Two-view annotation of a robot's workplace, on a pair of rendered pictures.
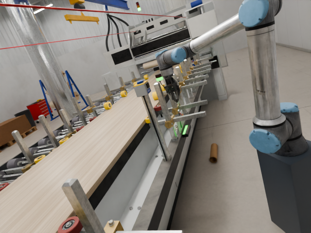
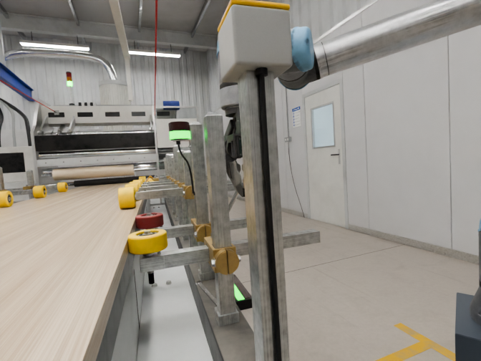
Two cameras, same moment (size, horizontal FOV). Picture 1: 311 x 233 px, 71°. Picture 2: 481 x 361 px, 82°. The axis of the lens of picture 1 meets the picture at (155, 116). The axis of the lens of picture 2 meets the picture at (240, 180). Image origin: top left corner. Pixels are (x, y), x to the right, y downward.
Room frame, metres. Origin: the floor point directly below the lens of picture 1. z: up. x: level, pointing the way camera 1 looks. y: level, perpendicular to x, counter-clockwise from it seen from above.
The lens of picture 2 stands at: (1.01, 0.26, 1.04)
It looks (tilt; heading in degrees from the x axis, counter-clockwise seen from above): 4 degrees down; 320
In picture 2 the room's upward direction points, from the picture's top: 4 degrees counter-clockwise
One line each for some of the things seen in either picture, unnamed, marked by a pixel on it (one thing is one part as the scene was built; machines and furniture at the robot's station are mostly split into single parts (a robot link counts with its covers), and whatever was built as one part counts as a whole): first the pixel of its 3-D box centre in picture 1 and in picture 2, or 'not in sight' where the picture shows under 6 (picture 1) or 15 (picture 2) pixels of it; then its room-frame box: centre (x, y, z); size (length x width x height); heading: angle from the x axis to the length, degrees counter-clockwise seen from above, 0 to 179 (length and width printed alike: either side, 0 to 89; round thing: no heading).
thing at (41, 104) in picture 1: (40, 111); not in sight; (9.11, 4.36, 0.41); 0.76 x 0.47 x 0.81; 169
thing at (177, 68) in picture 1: (183, 88); (185, 200); (2.20, -0.37, 0.88); 0.03 x 0.03 x 0.48; 67
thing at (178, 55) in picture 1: (175, 55); (285, 54); (1.44, -0.25, 1.29); 0.12 x 0.12 x 0.09; 34
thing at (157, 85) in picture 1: (166, 113); (220, 224); (1.51, -0.08, 0.91); 0.03 x 0.03 x 0.48; 67
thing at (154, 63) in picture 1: (171, 58); (115, 170); (4.35, -0.68, 1.05); 1.43 x 0.12 x 0.12; 67
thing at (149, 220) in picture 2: (159, 111); (150, 232); (1.83, -0.05, 0.85); 0.08 x 0.08 x 0.11
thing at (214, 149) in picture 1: (214, 152); not in sight; (2.25, -0.50, 0.04); 0.30 x 0.08 x 0.08; 157
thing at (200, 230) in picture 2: (176, 109); (200, 229); (1.76, -0.18, 0.85); 0.13 x 0.06 x 0.05; 157
